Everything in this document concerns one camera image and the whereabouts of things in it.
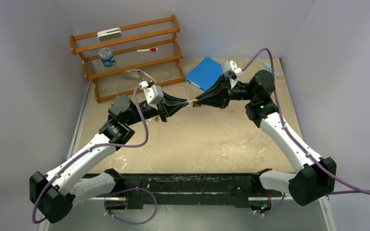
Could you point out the wooden tiered rack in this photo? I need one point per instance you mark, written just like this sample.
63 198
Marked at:
164 65

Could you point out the red capped marker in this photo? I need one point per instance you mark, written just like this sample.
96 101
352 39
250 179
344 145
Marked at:
147 50

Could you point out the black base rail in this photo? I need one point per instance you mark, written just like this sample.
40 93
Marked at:
240 190

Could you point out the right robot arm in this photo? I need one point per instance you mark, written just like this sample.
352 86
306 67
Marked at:
313 175

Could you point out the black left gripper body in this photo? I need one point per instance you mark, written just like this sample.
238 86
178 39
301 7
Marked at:
160 110

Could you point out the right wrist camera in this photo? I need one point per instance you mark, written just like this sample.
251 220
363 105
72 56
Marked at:
232 72

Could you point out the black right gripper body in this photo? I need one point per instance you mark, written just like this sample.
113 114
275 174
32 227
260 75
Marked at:
227 92

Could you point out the white eraser block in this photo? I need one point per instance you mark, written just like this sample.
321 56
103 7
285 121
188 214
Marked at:
109 34

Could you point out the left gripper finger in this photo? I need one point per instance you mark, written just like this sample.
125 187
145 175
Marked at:
168 99
172 109

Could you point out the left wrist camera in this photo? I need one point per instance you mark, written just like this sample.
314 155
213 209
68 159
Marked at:
153 95

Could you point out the small brass padlock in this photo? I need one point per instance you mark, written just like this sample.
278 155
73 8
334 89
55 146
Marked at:
193 103

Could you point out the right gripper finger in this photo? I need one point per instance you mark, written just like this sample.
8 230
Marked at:
215 91
213 101

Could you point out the orange tipped pen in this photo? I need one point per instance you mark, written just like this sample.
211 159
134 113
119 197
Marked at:
149 76

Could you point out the blue white jar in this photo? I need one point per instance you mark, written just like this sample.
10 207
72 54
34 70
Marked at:
107 57

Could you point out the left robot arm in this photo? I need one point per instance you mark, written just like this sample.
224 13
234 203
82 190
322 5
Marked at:
55 193

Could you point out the blue folder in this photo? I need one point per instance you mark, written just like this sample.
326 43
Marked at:
205 74

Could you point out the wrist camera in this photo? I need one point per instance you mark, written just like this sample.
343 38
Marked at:
153 95
232 72

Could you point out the white stapler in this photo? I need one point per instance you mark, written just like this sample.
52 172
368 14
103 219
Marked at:
132 74

